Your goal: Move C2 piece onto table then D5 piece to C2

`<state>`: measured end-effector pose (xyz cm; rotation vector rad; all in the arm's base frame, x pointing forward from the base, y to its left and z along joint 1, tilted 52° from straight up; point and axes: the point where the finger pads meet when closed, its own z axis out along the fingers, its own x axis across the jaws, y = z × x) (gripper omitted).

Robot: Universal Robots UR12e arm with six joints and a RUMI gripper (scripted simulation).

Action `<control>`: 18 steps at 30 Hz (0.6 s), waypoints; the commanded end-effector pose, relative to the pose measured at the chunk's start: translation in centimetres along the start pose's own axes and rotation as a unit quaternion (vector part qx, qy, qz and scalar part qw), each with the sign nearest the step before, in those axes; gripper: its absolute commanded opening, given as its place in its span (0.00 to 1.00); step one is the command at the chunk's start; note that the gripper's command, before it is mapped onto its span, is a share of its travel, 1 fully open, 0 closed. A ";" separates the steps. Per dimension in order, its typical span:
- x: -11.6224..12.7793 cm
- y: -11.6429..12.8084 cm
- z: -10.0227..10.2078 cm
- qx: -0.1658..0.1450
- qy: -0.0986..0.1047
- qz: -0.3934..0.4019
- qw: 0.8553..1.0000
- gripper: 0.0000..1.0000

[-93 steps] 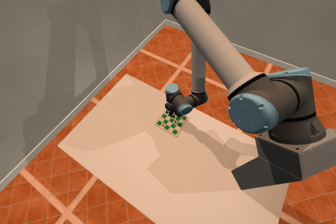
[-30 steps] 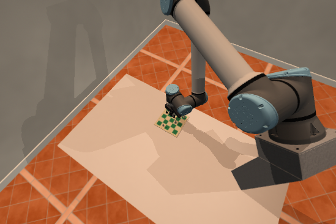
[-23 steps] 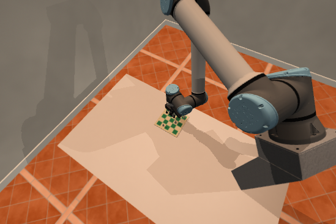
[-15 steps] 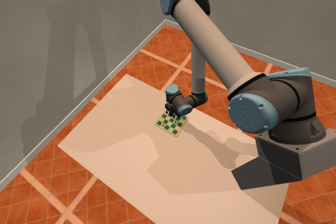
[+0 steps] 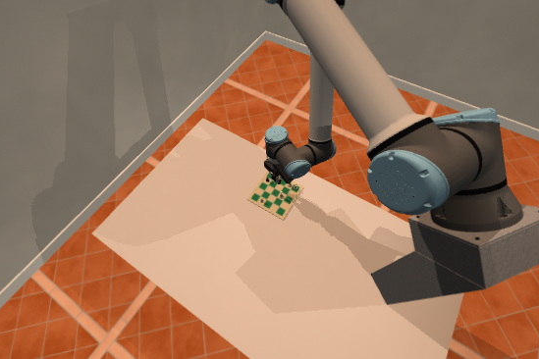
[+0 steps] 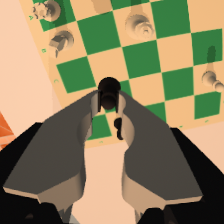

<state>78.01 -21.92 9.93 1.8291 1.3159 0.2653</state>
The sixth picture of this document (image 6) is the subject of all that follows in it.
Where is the black pawn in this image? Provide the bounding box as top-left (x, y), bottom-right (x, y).
top-left (98, 77), bottom-right (121, 110)
top-left (114, 117), bottom-right (124, 140)

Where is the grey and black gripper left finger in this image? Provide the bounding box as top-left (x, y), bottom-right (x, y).
top-left (0, 89), bottom-right (103, 223)

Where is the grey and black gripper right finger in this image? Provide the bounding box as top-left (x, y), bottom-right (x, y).
top-left (115, 90), bottom-right (224, 224)

